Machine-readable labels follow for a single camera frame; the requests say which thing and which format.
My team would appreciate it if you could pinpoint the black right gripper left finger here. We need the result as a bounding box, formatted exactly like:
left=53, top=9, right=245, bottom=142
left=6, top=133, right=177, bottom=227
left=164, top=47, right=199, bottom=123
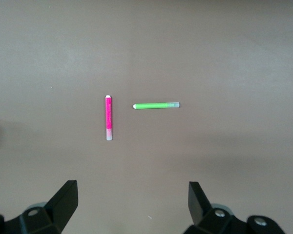
left=0, top=180, right=79, bottom=234

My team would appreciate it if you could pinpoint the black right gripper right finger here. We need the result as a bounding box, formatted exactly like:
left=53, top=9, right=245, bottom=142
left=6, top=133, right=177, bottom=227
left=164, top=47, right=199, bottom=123
left=183, top=181, right=287, bottom=234

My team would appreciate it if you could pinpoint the pink marker pen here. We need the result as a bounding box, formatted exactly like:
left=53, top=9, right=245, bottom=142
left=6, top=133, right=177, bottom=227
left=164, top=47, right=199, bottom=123
left=105, top=95, right=113, bottom=141

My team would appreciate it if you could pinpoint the green marker pen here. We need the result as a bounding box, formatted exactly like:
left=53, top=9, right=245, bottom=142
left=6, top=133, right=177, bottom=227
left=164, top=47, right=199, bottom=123
left=132, top=101, right=181, bottom=110

